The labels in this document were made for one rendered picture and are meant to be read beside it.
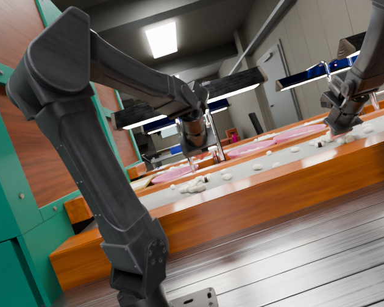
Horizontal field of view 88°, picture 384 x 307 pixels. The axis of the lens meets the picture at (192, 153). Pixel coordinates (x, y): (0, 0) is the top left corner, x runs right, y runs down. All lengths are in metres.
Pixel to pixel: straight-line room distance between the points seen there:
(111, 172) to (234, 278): 0.28
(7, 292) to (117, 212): 0.42
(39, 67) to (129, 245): 0.23
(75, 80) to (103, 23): 3.49
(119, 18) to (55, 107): 3.49
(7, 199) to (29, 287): 0.20
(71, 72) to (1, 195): 0.37
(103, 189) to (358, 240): 0.42
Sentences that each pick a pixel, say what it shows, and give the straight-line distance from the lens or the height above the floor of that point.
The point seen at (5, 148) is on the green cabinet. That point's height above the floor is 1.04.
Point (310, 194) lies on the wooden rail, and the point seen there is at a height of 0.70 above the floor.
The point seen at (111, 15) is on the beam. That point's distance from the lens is 3.78.
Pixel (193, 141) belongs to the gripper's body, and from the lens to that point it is 0.53.
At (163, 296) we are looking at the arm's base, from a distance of 0.36.
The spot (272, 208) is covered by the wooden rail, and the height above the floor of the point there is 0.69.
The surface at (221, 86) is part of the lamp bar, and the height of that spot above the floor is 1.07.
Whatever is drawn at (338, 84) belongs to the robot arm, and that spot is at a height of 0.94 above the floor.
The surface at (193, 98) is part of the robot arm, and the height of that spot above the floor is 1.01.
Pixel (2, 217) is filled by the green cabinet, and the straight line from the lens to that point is 0.60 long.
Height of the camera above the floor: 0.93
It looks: 5 degrees down
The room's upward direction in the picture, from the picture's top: 18 degrees counter-clockwise
